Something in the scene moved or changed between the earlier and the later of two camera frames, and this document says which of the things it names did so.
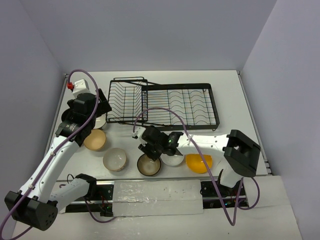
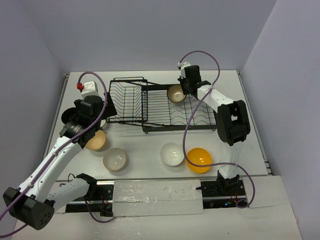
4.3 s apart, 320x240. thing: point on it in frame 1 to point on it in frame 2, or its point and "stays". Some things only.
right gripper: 145,148 to 182,80
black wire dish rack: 133,101 stays
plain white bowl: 172,160 stays
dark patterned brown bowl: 147,166 to 175,93
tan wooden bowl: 95,140 stays
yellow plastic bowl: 195,162 stays
